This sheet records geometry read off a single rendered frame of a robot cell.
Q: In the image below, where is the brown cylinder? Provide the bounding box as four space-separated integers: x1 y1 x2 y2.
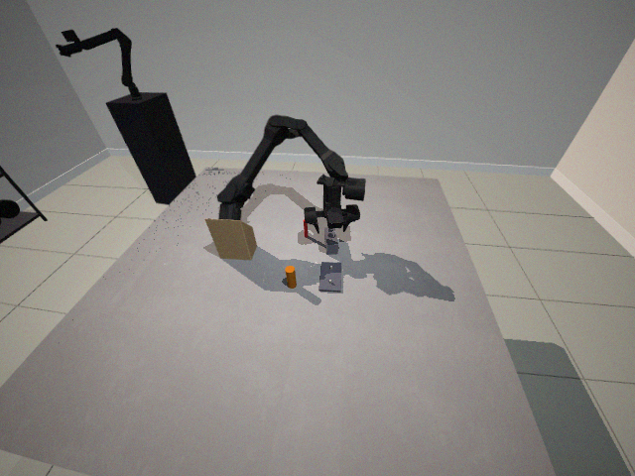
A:
285 266 297 289

